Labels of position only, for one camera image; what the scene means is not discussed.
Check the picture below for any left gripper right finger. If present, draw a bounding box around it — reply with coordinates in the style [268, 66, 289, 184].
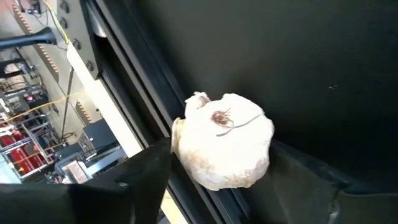
[241, 139, 398, 224]

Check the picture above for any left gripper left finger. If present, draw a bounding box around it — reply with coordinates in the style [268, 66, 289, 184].
[0, 138, 172, 224]

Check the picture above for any white toy garlic bulb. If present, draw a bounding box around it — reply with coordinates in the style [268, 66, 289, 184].
[170, 91, 275, 192]

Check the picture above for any workbench with electronics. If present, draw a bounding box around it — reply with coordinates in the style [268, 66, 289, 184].
[54, 145, 129, 185]

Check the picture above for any dark equipment box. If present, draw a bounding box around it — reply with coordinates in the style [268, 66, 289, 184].
[79, 119, 121, 156]

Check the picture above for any shelf with red bins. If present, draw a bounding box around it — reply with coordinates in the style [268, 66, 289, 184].
[0, 113, 60, 180]

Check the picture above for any grey corner bracket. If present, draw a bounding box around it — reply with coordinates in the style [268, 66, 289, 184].
[57, 0, 101, 81]

